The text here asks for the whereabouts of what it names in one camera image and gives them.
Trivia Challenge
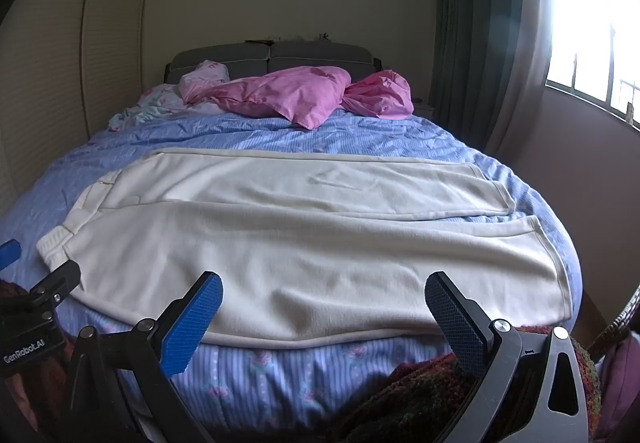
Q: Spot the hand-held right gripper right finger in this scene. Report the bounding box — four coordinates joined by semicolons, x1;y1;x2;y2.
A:
424;271;591;443

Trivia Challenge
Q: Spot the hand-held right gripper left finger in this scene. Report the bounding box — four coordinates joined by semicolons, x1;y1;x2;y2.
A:
65;270;224;443

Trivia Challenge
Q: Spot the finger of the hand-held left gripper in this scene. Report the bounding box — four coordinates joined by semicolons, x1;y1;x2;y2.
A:
27;260;82;310
0;239;22;270

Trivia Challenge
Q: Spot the dark knitted clothing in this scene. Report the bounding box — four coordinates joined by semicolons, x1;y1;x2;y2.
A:
327;323;603;443

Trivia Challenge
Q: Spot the dark wicker chair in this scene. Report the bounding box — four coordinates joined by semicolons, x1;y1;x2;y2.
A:
584;283;640;360

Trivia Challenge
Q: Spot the purple cloth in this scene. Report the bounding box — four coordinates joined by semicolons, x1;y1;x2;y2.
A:
597;332;640;439

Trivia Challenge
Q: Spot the cream wardrobe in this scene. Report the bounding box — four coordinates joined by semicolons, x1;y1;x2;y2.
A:
0;0;154;221

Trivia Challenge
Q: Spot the light blue floral blanket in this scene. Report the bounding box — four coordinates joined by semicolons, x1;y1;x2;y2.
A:
107;83;226;132

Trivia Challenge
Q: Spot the blue floral bed sheet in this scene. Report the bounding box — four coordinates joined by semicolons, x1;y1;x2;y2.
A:
0;107;583;443

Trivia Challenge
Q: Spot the pink crumpled pillow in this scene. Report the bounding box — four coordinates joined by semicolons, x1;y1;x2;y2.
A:
344;70;415;119

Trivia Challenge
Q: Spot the pale floral pillow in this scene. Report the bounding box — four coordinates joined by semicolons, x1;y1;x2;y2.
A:
179;60;231;96

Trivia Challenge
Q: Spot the sheer grey curtain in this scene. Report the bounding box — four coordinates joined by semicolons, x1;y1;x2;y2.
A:
487;0;557;155

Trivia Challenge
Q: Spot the grey padded headboard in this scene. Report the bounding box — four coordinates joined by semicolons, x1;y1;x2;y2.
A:
165;42;387;86

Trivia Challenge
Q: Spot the green curtain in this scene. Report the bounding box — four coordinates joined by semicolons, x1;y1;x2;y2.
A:
429;0;525;134

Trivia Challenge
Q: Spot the barred window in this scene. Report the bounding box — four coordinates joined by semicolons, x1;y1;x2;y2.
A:
544;0;640;130

